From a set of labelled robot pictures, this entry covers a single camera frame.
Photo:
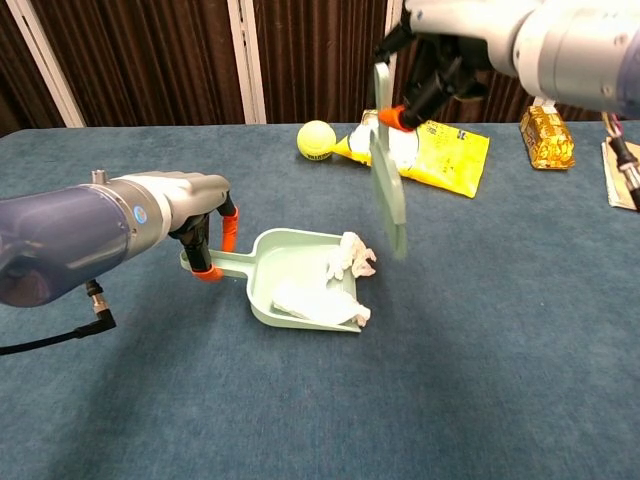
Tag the mint green hand broom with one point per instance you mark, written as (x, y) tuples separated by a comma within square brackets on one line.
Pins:
[(387, 190)]

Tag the blue felt table mat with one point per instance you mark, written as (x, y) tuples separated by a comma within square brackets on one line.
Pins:
[(200, 400)]

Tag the mint green dustpan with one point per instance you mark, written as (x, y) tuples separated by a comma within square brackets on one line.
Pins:
[(270, 270)]

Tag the white paper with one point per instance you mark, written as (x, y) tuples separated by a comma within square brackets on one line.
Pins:
[(315, 302)]

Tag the yellow snack bag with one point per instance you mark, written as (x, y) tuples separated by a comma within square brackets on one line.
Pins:
[(445, 160)]

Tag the yellow tennis ball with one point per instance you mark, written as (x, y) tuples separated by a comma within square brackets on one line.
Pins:
[(316, 141)]

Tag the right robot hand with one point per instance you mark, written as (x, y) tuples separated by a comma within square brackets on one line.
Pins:
[(470, 25)]

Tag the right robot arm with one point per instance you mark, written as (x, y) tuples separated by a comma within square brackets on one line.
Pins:
[(585, 50)]

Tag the gold foil snack pack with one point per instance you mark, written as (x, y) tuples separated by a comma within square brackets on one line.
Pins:
[(547, 142)]

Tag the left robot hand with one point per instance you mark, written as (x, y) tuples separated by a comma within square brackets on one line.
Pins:
[(195, 192)]

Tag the brown spiral notebook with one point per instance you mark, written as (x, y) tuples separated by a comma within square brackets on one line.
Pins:
[(617, 185)]

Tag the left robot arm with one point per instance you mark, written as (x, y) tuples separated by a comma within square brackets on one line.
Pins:
[(65, 235)]

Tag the dark brown partition screen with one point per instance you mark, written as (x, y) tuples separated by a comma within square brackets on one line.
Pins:
[(150, 60)]

